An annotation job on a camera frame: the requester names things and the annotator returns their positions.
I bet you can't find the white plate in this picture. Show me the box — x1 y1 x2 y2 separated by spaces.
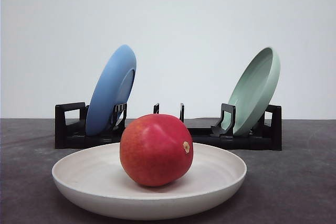
51 143 247 220

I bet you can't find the blue plate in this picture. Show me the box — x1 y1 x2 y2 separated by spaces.
86 45 137 136

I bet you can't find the green plate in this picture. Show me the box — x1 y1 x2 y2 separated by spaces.
222 47 281 136

